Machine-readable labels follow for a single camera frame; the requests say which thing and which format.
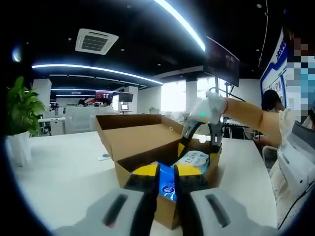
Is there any white chest device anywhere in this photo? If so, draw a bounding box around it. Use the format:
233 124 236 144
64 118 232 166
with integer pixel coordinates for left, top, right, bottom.
278 121 315 197

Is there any green potted plant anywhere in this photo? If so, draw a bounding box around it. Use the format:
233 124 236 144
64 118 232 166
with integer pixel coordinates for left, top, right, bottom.
6 76 48 136

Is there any person's right hand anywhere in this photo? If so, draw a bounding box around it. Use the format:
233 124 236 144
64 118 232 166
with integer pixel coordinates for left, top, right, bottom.
205 91 227 125

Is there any white chair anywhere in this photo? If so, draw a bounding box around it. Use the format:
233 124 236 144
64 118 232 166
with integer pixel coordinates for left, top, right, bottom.
262 145 281 171

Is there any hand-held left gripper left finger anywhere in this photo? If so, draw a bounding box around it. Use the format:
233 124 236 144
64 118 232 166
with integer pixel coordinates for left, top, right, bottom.
53 164 160 236

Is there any white plant pot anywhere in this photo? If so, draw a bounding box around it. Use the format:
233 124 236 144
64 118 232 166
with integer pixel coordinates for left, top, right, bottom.
6 131 32 168

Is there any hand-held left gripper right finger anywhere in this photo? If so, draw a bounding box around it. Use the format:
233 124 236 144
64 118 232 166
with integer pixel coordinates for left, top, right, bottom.
173 164 279 236

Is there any brown cardboard shoe box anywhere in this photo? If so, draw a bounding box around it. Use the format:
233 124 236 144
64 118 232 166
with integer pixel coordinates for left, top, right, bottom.
94 114 223 231

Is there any long ceiling light strip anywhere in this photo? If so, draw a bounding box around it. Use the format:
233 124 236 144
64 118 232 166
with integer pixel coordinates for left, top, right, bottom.
31 64 163 86
154 0 206 52

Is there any large dark hanging screen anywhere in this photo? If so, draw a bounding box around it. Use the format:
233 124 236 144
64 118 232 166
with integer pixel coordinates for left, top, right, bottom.
206 36 241 87

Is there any black device cable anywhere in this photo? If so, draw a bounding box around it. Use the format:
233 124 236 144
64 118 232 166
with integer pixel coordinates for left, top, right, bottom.
277 186 313 229

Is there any red wall screen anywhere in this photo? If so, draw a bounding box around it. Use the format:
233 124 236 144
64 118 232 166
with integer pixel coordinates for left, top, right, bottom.
95 90 113 100

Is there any blue tissue pack soft item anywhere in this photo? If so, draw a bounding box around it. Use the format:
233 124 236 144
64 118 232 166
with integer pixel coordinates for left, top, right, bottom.
130 161 178 202

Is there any white wipes pack soft item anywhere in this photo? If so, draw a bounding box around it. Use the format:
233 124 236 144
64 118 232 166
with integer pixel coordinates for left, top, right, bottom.
176 150 210 171

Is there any white ceiling air conditioner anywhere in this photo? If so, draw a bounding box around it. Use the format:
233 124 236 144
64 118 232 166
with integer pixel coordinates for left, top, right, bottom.
75 28 119 56

